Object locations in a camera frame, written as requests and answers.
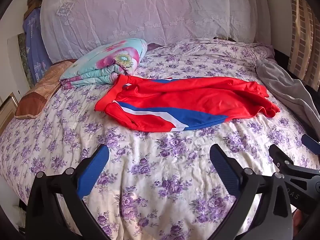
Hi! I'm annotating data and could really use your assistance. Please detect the brown quilted pillow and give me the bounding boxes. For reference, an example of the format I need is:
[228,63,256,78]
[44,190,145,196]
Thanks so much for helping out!
[14,59,78,119]

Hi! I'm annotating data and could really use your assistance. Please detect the striped beige curtain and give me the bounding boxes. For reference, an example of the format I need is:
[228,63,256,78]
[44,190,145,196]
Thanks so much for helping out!
[287,0,320,90]

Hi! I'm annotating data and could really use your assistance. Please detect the dark purple cloth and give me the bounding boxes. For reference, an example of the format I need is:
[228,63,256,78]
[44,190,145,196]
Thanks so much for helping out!
[147,43,164,53]

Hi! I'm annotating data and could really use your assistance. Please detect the white lace cover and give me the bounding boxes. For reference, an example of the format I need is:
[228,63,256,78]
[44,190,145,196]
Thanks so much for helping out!
[40,0,258,60]

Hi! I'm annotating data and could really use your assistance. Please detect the purple floral bedspread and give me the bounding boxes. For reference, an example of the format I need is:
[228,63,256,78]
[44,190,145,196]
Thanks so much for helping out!
[0,39,320,240]

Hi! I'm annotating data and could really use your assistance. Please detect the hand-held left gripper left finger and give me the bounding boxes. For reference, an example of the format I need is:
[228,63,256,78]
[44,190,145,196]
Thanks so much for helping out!
[25,144,110,240]

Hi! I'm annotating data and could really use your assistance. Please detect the purple floral pillow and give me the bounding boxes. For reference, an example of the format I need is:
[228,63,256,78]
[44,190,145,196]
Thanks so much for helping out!
[240,44,275,64]

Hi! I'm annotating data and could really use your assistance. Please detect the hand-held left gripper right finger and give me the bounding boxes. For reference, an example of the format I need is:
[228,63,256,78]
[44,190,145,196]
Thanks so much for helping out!
[209,144,293,240]

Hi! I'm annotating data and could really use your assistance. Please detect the folded turquoise floral blanket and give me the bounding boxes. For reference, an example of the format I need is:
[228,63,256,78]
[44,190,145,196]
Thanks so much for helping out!
[59,38,147,90]

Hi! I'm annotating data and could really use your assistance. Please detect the red pants with blue stripe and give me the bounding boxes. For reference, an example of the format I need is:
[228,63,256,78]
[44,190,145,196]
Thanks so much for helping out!
[94,74,281,132]

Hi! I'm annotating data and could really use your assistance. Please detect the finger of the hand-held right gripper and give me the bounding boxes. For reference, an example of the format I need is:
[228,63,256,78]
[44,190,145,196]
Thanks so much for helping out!
[269,144,320,180]
[301,134,320,155]

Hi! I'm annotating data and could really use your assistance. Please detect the blue printed cloth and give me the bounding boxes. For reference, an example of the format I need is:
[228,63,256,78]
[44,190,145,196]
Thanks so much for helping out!
[23,7,53,85]

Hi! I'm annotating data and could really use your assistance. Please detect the wooden picture frame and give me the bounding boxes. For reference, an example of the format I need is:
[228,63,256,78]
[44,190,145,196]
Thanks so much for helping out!
[0,92,19,130]

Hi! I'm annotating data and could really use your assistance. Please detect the grey cloth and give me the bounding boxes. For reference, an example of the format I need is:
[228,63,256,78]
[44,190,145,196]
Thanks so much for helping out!
[255,59,320,140]

